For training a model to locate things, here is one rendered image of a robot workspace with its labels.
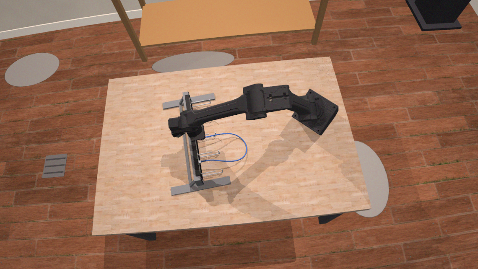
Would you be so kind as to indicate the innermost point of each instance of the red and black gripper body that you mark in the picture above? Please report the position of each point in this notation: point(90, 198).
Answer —
point(200, 132)

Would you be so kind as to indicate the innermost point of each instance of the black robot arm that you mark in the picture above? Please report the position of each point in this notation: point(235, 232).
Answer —
point(255, 103)

